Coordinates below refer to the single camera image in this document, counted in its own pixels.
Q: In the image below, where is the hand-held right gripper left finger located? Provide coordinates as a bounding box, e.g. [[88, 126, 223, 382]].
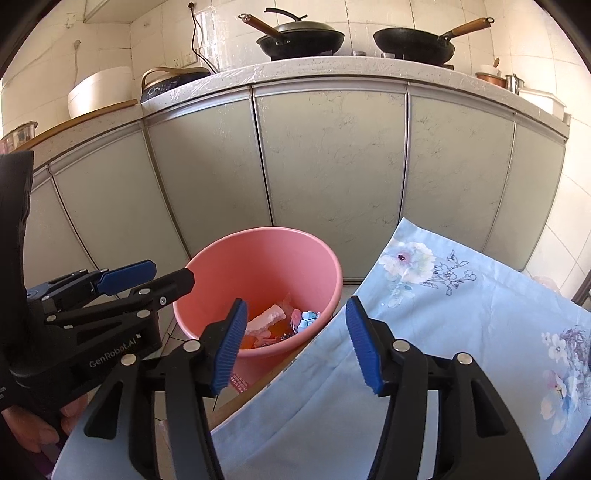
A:
[[84, 298, 249, 480]]

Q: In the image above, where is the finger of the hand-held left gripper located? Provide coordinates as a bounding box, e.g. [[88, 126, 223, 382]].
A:
[[27, 260, 157, 304], [44, 268, 195, 334]]

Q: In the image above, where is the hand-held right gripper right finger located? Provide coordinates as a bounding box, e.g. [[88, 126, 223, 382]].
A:
[[345, 296, 541, 480]]

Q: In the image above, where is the colorful wrapper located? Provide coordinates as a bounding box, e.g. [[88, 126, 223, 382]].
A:
[[290, 309, 320, 334]]

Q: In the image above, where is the pink plastic bucket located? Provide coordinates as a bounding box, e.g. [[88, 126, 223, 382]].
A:
[[173, 226, 343, 363]]

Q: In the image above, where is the person's left forearm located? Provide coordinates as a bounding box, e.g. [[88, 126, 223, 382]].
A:
[[0, 150, 35, 370]]

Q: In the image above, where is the person's left hand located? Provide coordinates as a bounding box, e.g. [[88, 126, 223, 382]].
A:
[[0, 396, 88, 454]]

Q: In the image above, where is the floral light blue tablecloth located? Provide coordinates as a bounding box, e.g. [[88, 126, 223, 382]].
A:
[[51, 217, 591, 480]]

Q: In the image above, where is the purple garment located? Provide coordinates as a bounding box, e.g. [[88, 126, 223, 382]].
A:
[[28, 440, 63, 480]]

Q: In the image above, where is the glass jar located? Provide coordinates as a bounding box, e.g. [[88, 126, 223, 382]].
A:
[[0, 121, 38, 155]]

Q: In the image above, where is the white round pot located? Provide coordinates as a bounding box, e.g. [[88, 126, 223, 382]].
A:
[[68, 66, 134, 120]]

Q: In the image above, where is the grey kitchen cabinet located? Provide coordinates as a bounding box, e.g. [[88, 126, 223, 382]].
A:
[[0, 55, 571, 324]]

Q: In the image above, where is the metal shelf rack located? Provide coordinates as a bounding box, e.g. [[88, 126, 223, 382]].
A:
[[570, 272, 591, 308]]

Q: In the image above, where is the clear plastic splash guard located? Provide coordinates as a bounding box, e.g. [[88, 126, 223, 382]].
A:
[[195, 8, 278, 72]]

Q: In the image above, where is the black wok with lid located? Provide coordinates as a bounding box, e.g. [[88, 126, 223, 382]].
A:
[[239, 8, 346, 61]]

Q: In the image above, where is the gas stove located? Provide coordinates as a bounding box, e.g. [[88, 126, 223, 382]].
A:
[[270, 46, 455, 70]]

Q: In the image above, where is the white rectangular container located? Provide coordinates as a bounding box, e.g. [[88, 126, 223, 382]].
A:
[[518, 88, 568, 118]]

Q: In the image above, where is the black cooker with gold handle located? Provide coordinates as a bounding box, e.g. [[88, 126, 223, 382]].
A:
[[140, 67, 213, 103]]

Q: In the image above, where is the black power cable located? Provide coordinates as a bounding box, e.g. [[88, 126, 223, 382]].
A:
[[187, 2, 213, 75]]

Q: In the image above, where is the black wok wooden handle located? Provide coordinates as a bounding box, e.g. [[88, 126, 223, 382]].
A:
[[373, 17, 495, 65]]

